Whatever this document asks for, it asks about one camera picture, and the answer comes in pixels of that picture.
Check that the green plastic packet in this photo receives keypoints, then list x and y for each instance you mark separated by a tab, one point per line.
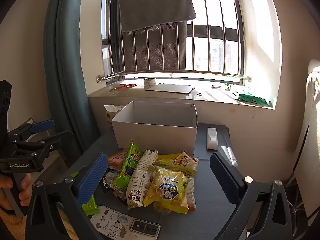
252	98

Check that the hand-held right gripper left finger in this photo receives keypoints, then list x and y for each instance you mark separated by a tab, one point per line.
91	178

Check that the grey towel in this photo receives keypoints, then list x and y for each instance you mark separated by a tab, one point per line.
155	7

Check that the light green snack packet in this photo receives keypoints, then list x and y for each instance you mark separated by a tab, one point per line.
89	206

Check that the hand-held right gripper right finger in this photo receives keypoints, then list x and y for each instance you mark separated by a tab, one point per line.
223	177

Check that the steel window guard rail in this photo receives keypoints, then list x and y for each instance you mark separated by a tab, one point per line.
225	55

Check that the white remote control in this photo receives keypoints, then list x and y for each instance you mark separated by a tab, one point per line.
212	137

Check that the orange and yellow snack packet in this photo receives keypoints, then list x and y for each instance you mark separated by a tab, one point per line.
186	160

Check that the white covered rack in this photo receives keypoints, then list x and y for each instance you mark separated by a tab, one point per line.
310	130

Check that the small cardboard box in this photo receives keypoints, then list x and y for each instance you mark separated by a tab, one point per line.
26	122

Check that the person's left hand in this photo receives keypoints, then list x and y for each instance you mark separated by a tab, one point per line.
26	190

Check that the small dark snack packet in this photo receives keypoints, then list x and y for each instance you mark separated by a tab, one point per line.
108	182

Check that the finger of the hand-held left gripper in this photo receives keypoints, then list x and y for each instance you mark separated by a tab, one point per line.
42	125
47	142

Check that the phone with cartoon case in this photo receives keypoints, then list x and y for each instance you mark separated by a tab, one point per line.
125	223

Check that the large yellow snack bag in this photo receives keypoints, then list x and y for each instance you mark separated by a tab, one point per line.
172	166

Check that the white cardboard box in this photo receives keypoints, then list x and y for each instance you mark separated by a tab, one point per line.
155	135

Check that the tape roll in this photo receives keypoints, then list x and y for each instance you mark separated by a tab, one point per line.
150	83

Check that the grey flat board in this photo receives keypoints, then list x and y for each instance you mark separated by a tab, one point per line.
170	88

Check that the red pen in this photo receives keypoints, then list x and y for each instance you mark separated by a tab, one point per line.
125	86

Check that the yellow snack packet blue print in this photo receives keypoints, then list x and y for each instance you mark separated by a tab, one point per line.
167	190

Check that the teal curtain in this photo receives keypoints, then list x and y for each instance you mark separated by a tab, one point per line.
65	80

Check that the white and brown snack packet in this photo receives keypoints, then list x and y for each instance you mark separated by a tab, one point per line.
140	180

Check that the person's left forearm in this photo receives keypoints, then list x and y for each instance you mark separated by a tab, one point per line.
12	226

